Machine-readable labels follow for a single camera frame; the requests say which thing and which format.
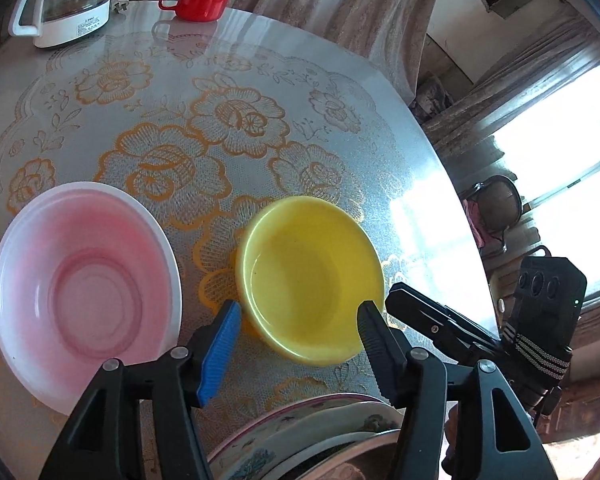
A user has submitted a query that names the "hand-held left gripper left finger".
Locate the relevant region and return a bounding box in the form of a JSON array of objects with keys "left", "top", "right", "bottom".
[{"left": 39, "top": 300, "right": 242, "bottom": 480}]

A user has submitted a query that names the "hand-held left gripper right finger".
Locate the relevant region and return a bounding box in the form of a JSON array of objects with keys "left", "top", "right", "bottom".
[{"left": 357, "top": 300, "right": 556, "bottom": 480}]

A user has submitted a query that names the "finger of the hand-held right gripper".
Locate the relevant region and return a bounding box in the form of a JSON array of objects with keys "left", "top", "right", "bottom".
[{"left": 385, "top": 282, "right": 502, "bottom": 364}]

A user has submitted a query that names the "yellow plastic bowl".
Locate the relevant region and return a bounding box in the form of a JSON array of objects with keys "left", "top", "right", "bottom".
[{"left": 235, "top": 196, "right": 385, "bottom": 367}]

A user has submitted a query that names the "pink cloth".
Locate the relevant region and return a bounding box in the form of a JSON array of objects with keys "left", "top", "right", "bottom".
[{"left": 462, "top": 200, "right": 487, "bottom": 248}]

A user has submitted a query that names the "dark wooden chair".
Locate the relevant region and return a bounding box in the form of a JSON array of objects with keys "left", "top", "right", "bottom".
[{"left": 460, "top": 175, "right": 523, "bottom": 258}]

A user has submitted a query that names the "bright window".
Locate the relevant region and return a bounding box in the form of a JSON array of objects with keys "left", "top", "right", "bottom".
[{"left": 490, "top": 60, "right": 600, "bottom": 306}]

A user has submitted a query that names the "red plastic bowl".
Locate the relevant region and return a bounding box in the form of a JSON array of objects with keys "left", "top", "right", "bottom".
[{"left": 0, "top": 181, "right": 183, "bottom": 416}]

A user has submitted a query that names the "dark printed cushion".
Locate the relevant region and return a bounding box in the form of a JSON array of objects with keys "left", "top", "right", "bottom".
[{"left": 411, "top": 77, "right": 453, "bottom": 122}]

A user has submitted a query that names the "patterned beige side curtain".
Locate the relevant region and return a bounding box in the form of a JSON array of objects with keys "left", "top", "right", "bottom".
[{"left": 420, "top": 15, "right": 600, "bottom": 161}]

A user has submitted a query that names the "sheer beige curtain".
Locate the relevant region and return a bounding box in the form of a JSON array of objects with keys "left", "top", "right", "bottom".
[{"left": 105, "top": 0, "right": 451, "bottom": 106}]

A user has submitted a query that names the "white glass electric kettle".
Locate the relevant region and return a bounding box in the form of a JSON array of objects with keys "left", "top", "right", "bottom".
[{"left": 7, "top": 0, "right": 113, "bottom": 49}]

